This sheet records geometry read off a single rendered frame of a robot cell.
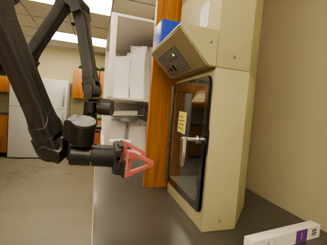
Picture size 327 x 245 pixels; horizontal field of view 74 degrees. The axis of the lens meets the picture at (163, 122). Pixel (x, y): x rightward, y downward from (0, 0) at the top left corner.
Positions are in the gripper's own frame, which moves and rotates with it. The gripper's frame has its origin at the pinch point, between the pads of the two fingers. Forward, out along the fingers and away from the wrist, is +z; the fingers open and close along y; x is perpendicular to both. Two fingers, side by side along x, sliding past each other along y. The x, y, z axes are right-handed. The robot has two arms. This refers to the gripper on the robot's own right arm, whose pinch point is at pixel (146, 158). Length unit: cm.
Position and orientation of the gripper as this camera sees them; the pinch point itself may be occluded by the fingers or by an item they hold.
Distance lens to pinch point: 61.4
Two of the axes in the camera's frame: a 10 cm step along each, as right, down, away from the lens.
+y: -2.7, -1.1, 9.6
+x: -1.4, 9.9, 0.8
